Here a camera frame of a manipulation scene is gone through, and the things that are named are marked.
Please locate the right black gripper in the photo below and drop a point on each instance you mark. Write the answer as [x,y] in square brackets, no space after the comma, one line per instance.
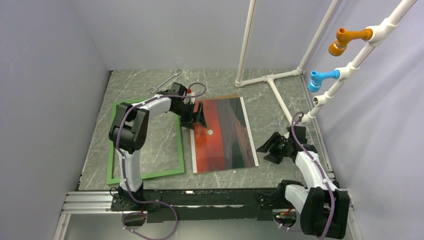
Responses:
[274,140]

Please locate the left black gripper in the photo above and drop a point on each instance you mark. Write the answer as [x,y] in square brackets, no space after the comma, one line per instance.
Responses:
[197,118]

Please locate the red sunset photo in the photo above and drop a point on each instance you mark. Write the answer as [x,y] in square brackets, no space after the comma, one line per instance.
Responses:
[226,143]

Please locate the green wooden photo frame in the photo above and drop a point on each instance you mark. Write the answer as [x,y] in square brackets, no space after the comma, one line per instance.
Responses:
[161,156]

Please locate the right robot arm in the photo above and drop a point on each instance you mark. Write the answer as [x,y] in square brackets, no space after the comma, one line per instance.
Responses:
[323,208]

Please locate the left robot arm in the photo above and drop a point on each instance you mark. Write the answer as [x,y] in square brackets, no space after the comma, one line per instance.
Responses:
[128,131]

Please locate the silver open-end wrench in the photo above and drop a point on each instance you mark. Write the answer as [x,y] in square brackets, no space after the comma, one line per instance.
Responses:
[154,89]

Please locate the blue pipe fitting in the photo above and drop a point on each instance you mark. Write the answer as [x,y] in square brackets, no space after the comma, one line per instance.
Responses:
[316,79]

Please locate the orange pipe fitting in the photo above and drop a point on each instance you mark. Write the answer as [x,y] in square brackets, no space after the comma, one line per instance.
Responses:
[344,37]

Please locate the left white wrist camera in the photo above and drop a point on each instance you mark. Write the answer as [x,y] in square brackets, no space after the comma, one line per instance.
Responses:
[190,99]

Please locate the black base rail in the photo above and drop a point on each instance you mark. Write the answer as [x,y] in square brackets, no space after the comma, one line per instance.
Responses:
[205,204]

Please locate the aluminium extrusion frame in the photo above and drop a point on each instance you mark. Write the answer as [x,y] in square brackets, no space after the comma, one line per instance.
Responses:
[87,202]

